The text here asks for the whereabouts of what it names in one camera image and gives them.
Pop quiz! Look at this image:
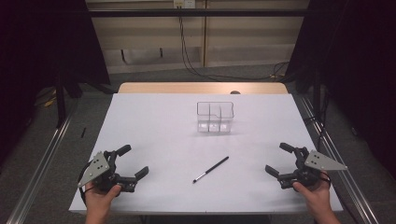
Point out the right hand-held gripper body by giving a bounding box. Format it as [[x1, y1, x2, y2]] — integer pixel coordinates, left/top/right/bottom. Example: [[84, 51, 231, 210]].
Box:
[[277, 147, 348, 190]]

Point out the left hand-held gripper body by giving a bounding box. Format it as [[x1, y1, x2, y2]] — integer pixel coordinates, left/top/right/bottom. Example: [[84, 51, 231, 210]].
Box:
[[78, 150, 138, 193]]

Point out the black makeup brush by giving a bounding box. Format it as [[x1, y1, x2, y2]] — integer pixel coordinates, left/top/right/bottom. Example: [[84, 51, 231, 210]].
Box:
[[192, 156, 230, 184]]

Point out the clear plastic organizer box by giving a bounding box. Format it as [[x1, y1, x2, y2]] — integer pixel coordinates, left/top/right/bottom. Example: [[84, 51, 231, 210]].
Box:
[[196, 101, 234, 134]]

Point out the person's left hand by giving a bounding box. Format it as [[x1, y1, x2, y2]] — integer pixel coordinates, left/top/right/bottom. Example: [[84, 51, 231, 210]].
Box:
[[84, 183, 122, 217]]

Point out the person's right hand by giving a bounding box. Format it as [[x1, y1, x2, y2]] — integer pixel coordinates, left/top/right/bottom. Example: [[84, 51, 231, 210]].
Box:
[[292, 173, 332, 217]]

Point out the white table mat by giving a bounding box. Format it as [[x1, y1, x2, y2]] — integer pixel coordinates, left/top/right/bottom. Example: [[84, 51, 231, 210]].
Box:
[[68, 92, 344, 216]]

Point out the wooden table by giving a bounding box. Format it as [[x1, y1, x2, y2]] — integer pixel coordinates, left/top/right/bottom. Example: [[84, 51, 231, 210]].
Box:
[[117, 81, 289, 95]]

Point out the dark curtain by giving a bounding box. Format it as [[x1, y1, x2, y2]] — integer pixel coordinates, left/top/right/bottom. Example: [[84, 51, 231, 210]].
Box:
[[0, 0, 111, 164], [284, 0, 396, 180]]

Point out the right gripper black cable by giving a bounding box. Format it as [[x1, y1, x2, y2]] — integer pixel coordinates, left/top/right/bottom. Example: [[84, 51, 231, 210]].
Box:
[[318, 172, 332, 185]]

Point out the metal floor rail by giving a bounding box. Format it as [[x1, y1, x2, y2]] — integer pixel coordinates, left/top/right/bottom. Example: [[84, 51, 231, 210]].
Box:
[[6, 101, 79, 224], [299, 95, 380, 224]]

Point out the black floor cable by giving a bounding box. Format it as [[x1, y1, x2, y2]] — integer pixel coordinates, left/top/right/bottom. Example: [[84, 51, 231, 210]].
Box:
[[304, 115, 329, 148]]

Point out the black stand post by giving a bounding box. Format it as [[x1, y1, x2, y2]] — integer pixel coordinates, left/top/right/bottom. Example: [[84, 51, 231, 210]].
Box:
[[55, 69, 68, 129], [312, 66, 322, 120]]

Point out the black hanging wall cable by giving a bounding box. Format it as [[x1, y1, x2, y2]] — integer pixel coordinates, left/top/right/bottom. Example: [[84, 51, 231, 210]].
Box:
[[177, 6, 290, 82]]

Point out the black horizontal frame bar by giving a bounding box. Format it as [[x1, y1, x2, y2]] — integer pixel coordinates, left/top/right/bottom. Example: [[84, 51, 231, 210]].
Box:
[[88, 8, 312, 18]]

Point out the white wall socket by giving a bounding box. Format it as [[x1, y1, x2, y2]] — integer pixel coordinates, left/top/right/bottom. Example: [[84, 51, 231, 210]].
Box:
[[173, 0, 196, 9]]

